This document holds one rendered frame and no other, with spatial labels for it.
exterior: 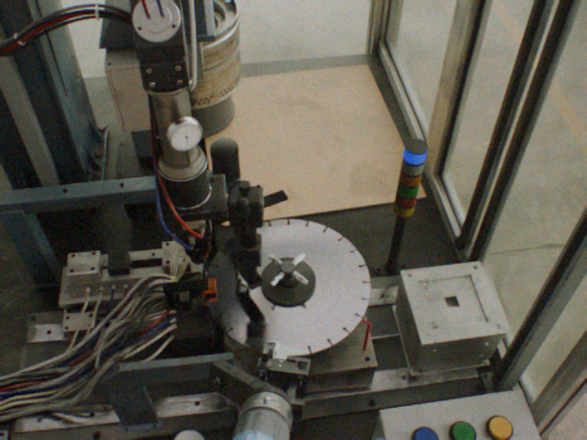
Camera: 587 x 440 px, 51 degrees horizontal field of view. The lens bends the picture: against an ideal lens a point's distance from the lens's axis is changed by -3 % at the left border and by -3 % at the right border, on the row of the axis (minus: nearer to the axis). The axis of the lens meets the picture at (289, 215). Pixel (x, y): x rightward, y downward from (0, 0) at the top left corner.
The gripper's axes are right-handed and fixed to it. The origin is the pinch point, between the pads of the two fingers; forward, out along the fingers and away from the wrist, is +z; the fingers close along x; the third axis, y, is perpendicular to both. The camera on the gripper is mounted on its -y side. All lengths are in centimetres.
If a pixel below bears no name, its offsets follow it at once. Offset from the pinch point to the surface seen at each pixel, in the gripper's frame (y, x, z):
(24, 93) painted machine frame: -64, 36, 34
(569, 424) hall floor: 94, -60, 87
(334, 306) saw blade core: 10.0, 3.3, 14.4
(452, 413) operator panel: 34.0, -10.4, 3.2
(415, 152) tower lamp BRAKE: 22.1, 33.9, 21.8
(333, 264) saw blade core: 8.8, 9.0, 22.7
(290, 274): 0.8, 8.7, 14.4
